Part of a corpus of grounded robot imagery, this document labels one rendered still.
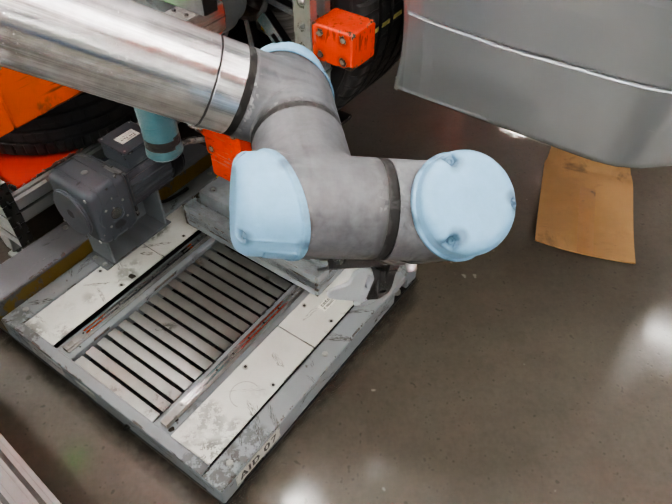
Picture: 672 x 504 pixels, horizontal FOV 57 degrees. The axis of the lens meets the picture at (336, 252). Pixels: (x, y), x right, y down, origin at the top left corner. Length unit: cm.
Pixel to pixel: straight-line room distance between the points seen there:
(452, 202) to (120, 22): 26
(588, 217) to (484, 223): 177
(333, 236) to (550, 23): 70
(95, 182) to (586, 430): 135
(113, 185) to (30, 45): 118
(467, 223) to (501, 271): 152
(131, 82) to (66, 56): 5
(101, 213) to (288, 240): 126
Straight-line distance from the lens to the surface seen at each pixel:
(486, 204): 43
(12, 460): 143
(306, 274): 165
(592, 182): 233
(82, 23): 48
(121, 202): 168
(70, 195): 167
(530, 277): 194
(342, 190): 41
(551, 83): 109
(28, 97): 169
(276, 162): 42
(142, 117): 147
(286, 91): 50
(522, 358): 175
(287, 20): 149
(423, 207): 41
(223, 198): 180
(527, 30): 107
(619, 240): 215
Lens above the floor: 139
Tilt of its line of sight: 46 degrees down
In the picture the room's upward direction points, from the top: straight up
